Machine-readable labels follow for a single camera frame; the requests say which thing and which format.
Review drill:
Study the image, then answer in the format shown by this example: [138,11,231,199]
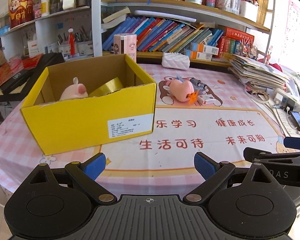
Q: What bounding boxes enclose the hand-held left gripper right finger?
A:
[182,152,278,204]

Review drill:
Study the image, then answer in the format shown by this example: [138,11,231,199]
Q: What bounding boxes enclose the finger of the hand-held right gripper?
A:
[243,147,300,166]
[283,136,300,149]

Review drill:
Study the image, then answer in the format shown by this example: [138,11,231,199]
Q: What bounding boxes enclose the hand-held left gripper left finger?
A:
[27,152,117,204]

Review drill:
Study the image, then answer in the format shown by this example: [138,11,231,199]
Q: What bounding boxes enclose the yellow cardboard box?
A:
[20,53,157,156]

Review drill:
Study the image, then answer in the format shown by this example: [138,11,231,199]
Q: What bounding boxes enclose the small printed carton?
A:
[197,95,222,106]

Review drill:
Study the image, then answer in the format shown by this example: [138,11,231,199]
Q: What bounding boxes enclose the small orange toy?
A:
[186,91,199,105]

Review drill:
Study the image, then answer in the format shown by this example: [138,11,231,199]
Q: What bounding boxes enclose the pink plush pig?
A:
[59,77,88,101]

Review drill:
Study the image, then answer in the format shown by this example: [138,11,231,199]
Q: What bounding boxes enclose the pink peach plush toy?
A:
[169,79,194,103]

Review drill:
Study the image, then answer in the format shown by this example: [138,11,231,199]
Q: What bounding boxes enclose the gold tape roll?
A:
[89,77,127,97]

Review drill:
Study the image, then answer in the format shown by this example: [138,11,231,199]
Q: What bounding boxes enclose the grey toy car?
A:
[190,78,207,90]

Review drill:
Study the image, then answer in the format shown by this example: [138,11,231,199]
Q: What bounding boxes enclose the white power strip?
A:
[272,88,300,112]

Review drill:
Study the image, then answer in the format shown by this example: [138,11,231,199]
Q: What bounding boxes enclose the pink printed tablecloth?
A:
[0,62,300,200]

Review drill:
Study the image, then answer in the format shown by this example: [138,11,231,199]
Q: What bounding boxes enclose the stack of papers and magazines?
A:
[227,54,290,90]

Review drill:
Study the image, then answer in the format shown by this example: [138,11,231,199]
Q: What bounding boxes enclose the colourful figurine set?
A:
[236,38,259,58]

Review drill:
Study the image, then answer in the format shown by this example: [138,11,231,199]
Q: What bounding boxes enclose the white quilted pouch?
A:
[162,52,190,70]

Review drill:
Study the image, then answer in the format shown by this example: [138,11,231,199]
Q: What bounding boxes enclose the orange and white box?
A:
[191,42,219,55]
[184,49,212,61]

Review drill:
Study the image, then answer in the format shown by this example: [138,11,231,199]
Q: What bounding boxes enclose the black keyboard piano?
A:
[0,52,65,98]

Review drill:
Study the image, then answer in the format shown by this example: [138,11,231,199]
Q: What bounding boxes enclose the white pen cup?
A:
[57,32,72,55]
[75,26,93,55]

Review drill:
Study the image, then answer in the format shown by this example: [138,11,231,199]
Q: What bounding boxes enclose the red thick dictionary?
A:
[224,27,255,43]

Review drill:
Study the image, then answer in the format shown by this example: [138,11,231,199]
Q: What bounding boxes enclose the pink cartoon canister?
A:
[113,33,137,62]

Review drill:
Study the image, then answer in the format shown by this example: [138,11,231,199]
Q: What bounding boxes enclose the red tassel ornament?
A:
[68,27,76,55]

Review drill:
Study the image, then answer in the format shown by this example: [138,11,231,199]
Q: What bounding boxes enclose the red paper packets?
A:
[0,55,43,94]

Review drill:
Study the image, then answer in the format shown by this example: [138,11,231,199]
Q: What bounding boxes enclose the white box red label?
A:
[27,40,39,57]

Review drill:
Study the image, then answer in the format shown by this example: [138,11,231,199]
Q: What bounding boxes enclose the row of colourful leaning books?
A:
[102,17,224,53]

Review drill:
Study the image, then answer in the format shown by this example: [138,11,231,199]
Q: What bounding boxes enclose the white storage box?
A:
[239,0,258,23]

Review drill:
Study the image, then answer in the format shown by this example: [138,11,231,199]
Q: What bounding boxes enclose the row of yellow books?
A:
[256,0,270,25]

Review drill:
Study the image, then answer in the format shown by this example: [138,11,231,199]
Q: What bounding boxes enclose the white bookshelf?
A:
[0,0,275,68]

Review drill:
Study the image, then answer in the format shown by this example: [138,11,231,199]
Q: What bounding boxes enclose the thick beige book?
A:
[101,7,131,29]

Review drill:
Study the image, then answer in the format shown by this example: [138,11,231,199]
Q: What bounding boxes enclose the white rolled tube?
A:
[134,10,197,23]

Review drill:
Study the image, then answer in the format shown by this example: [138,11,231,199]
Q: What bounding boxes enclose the white jar yellow label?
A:
[41,0,51,17]

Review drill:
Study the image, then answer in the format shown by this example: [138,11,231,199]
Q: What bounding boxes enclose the red fortune god decoration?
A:
[8,0,35,29]

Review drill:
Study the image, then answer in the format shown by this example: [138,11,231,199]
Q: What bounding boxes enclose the brown patterned strap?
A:
[245,87,270,103]

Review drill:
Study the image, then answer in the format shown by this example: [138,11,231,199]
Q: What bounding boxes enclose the wall poster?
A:
[280,0,300,63]

